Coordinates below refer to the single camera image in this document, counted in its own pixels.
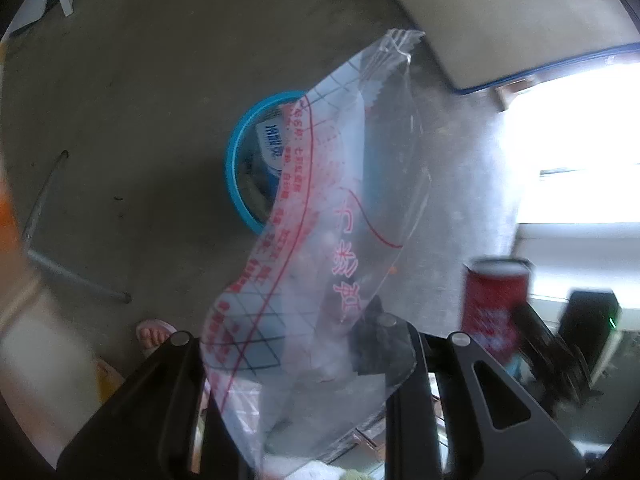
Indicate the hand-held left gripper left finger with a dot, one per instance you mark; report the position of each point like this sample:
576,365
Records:
165,410

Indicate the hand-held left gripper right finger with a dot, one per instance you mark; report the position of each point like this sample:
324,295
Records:
415,410

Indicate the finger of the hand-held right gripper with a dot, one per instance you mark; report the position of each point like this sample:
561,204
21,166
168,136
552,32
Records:
550,350

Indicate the red drink can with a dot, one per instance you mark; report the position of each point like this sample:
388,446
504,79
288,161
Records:
487,305

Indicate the clear plastic bag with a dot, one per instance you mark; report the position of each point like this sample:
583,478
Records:
325,185

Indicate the blue plastic basket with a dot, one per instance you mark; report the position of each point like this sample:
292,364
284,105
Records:
231,170

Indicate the blue and white carton box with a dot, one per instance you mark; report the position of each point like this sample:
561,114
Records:
270,140

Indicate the person's foot in pink slipper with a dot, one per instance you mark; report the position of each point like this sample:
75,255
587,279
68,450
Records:
155,335

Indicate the blue-edged table top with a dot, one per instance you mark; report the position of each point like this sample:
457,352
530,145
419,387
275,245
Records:
500,10

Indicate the metal table frame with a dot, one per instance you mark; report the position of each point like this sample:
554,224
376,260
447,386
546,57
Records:
75,280

